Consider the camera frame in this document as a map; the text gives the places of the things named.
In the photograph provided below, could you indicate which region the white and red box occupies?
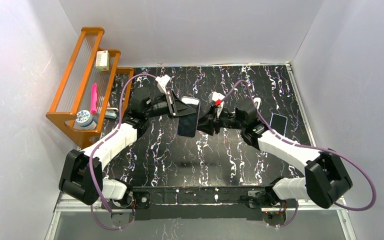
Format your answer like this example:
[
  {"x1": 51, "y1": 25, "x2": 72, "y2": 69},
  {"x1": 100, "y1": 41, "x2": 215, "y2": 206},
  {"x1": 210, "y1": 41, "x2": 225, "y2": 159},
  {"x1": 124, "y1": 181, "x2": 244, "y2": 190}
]
[{"x1": 95, "y1": 50, "x2": 110, "y2": 72}]

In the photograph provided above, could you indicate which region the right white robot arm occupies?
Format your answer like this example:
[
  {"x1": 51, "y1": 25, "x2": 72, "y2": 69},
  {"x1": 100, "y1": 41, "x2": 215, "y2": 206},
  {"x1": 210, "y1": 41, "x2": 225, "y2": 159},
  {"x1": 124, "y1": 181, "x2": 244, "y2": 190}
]
[{"x1": 197, "y1": 101, "x2": 353, "y2": 209}]

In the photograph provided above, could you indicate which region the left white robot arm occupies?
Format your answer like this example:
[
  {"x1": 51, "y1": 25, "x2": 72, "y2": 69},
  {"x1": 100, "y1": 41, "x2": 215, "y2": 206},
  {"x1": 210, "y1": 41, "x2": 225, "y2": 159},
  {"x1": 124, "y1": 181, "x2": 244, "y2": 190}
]
[{"x1": 58, "y1": 87, "x2": 198, "y2": 206}]

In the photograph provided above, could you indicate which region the phone in light blue case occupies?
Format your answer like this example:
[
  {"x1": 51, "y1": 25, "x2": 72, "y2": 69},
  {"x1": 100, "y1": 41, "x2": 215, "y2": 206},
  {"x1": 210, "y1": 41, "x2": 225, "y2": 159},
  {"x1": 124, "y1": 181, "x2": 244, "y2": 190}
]
[{"x1": 269, "y1": 113, "x2": 288, "y2": 136}]

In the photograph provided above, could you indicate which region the purple phone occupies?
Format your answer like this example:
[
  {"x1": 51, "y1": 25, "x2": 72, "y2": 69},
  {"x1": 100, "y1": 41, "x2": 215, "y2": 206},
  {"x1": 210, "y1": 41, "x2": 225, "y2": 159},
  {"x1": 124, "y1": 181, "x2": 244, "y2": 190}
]
[{"x1": 177, "y1": 112, "x2": 199, "y2": 138}]

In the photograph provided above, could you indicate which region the teal and white stapler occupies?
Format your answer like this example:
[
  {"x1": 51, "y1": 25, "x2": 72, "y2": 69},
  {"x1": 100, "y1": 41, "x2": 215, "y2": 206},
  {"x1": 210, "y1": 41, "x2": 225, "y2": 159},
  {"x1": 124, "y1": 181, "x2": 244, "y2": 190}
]
[{"x1": 104, "y1": 107, "x2": 119, "y2": 120}]

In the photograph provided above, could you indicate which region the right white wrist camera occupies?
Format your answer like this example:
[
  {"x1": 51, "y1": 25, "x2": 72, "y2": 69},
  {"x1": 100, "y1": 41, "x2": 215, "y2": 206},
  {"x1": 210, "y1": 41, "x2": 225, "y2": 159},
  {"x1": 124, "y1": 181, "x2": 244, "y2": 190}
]
[{"x1": 210, "y1": 91, "x2": 225, "y2": 110}]

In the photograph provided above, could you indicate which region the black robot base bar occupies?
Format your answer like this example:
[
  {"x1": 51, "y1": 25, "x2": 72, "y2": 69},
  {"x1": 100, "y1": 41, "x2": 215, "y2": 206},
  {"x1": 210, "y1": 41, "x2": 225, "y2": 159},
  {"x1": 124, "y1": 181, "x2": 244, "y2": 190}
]
[{"x1": 108, "y1": 186, "x2": 295, "y2": 222}]

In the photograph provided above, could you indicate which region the orange wooden shelf rack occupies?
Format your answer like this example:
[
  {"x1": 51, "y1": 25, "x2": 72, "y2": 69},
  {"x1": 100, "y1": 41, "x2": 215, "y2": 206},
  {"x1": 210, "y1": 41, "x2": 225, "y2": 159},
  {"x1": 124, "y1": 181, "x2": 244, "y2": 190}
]
[{"x1": 46, "y1": 26, "x2": 135, "y2": 149}]

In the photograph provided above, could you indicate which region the pink highlighter marker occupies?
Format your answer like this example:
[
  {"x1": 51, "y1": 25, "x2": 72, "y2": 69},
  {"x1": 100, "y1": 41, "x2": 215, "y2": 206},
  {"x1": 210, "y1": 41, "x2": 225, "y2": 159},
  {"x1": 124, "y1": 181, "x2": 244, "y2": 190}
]
[{"x1": 90, "y1": 83, "x2": 98, "y2": 114}]

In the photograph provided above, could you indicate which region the clear magsafe phone case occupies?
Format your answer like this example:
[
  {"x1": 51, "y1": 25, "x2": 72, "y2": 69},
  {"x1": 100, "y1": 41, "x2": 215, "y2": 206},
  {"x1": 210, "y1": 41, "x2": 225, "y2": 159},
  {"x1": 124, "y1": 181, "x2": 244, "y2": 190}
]
[{"x1": 181, "y1": 96, "x2": 201, "y2": 115}]

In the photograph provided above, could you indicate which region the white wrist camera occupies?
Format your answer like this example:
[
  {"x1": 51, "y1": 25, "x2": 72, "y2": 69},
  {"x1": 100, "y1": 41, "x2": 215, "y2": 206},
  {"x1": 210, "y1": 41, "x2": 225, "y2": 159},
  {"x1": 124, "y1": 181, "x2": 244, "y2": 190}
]
[
  {"x1": 155, "y1": 74, "x2": 171, "y2": 95},
  {"x1": 210, "y1": 91, "x2": 225, "y2": 110}
]

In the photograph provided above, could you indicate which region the blue and white tape roll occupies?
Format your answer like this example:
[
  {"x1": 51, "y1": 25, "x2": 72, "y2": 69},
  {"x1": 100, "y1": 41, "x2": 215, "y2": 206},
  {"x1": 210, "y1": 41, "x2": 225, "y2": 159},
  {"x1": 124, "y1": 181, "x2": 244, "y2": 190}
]
[{"x1": 75, "y1": 110, "x2": 97, "y2": 130}]

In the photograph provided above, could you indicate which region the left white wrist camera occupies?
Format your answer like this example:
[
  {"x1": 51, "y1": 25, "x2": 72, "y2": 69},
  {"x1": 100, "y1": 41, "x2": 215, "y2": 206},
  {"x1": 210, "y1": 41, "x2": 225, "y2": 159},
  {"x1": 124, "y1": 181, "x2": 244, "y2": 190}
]
[{"x1": 155, "y1": 74, "x2": 171, "y2": 95}]

